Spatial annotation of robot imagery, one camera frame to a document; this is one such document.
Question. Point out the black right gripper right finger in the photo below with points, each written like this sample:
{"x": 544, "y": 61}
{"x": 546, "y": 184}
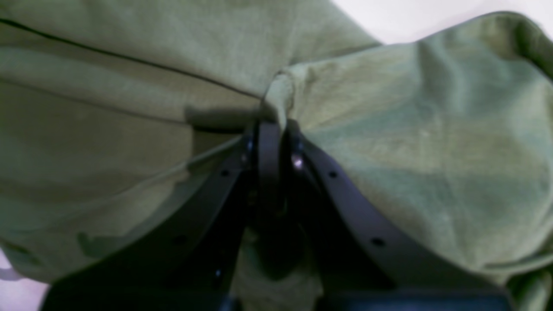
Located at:
{"x": 366, "y": 263}

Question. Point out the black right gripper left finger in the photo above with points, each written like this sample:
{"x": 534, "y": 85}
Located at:
{"x": 187, "y": 262}

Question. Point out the green t-shirt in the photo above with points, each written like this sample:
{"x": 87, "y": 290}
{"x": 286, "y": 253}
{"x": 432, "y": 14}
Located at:
{"x": 111, "y": 107}

